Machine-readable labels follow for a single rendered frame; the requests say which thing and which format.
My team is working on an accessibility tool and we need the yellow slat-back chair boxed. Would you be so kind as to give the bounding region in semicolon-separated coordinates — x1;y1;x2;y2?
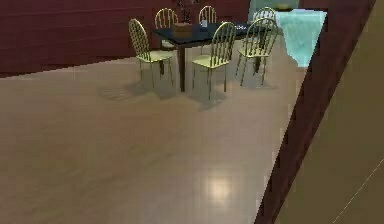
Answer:
191;21;238;101
198;5;218;25
235;17;279;87
154;7;180;52
252;6;278;24
128;18;175;90

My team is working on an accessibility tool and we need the black dining table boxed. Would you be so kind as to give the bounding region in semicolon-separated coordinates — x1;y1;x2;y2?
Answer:
152;20;272;93

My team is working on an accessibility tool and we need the house plant in brown box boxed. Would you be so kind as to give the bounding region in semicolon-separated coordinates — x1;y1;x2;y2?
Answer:
171;0;195;38

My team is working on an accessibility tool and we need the pale turquoise cloth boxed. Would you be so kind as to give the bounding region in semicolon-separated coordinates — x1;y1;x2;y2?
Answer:
247;0;328;69

